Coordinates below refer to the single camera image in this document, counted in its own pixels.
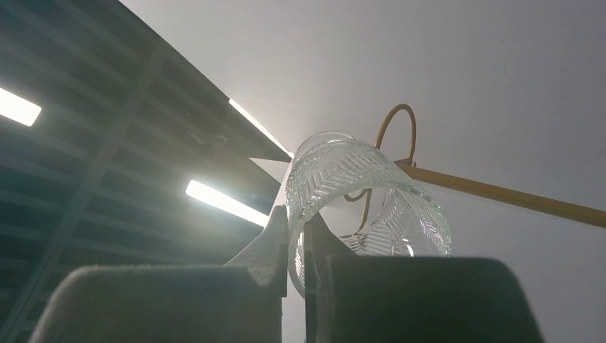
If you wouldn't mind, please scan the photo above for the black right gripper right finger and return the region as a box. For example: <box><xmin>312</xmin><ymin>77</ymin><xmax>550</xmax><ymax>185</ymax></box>
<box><xmin>303</xmin><ymin>215</ymin><xmax>543</xmax><ymax>342</ymax></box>

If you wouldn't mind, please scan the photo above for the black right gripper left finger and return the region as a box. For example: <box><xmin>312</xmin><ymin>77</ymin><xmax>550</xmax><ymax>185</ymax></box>
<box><xmin>31</xmin><ymin>206</ymin><xmax>289</xmax><ymax>342</ymax></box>

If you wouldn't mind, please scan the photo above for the clear cut glass goblet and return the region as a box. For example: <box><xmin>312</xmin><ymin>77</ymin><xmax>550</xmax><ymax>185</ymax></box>
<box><xmin>285</xmin><ymin>131</ymin><xmax>452</xmax><ymax>297</ymax></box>

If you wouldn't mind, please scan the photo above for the gold wire glass rack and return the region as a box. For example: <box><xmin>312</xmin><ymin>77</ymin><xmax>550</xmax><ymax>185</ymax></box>
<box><xmin>374</xmin><ymin>104</ymin><xmax>605</xmax><ymax>229</ymax></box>

